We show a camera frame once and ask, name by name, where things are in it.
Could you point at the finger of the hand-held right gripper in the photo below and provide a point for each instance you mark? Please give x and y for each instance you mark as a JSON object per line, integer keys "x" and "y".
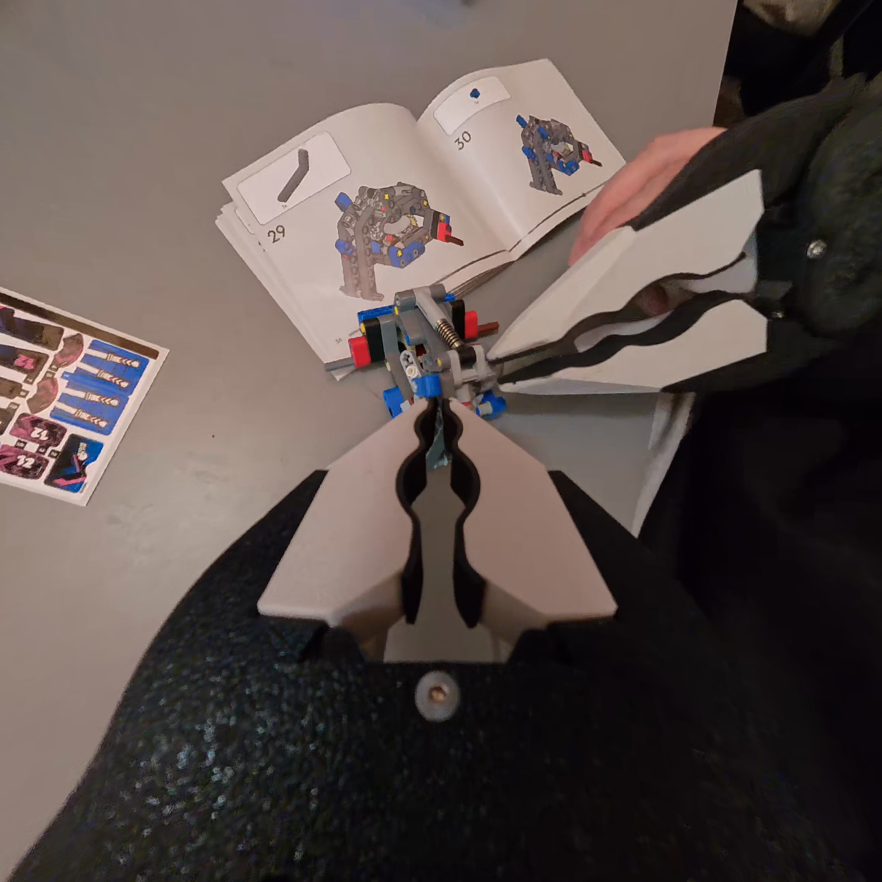
{"x": 654, "y": 365}
{"x": 620, "y": 269}

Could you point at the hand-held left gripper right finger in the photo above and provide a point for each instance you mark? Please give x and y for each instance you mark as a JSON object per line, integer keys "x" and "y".
{"x": 537, "y": 551}

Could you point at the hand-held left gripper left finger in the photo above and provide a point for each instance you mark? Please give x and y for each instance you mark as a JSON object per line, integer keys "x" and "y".
{"x": 337, "y": 551}

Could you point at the dark grey angled lego beam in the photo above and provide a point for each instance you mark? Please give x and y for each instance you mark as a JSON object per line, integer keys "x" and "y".
{"x": 438, "y": 448}

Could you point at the blue grey lego model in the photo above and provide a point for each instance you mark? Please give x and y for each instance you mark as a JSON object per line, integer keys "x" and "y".
{"x": 427, "y": 351}

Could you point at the lego instruction booklet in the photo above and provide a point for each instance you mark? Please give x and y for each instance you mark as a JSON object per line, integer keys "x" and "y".
{"x": 413, "y": 172}

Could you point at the lego sticker sheet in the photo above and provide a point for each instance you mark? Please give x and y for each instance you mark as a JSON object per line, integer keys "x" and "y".
{"x": 69, "y": 399}

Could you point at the person's right hand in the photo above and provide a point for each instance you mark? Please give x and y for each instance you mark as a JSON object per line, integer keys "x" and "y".
{"x": 634, "y": 186}

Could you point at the person's black clothed body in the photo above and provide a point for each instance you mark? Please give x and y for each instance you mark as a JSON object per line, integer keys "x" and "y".
{"x": 792, "y": 620}

